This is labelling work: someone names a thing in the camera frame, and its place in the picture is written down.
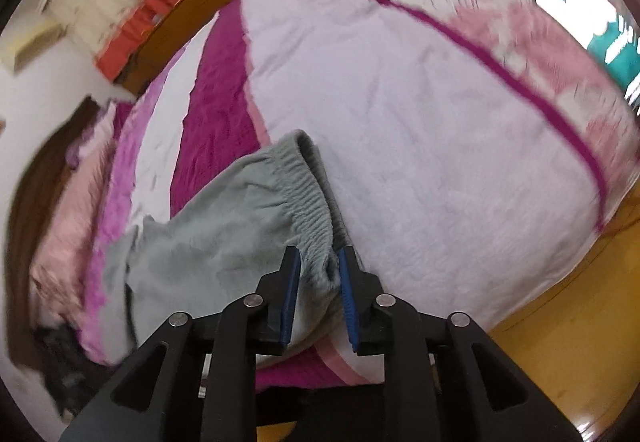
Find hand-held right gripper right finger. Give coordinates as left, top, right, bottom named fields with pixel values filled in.
left=337, top=245, right=583, bottom=442

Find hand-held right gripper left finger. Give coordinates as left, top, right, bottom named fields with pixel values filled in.
left=60, top=246, right=302, bottom=442

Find grey pants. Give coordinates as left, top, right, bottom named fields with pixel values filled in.
left=102, top=129, right=361, bottom=368

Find white and magenta blanket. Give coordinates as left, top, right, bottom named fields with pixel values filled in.
left=132, top=0, right=640, bottom=393

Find pink pillow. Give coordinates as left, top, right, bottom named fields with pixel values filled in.
left=30, top=132, right=113, bottom=323

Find dark object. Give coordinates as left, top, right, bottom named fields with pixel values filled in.
left=35, top=322, right=101, bottom=423

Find lilac ruffled pillow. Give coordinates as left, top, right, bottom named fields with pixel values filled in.
left=67, top=102, right=118, bottom=168

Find brown wooden headboard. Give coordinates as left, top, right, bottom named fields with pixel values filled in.
left=5, top=97, right=101, bottom=373

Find beige box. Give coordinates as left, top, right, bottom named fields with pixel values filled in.
left=0, top=20, right=66, bottom=70

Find teal and white object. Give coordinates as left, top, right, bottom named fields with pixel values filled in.
left=534, top=0, right=640, bottom=115

